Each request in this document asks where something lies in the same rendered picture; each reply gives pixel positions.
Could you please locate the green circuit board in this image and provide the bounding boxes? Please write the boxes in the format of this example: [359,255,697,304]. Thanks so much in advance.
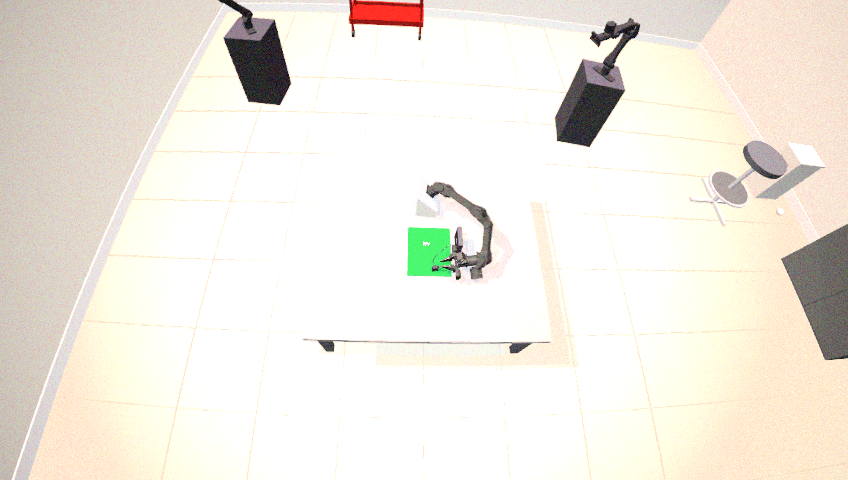
[407,227,452,277]

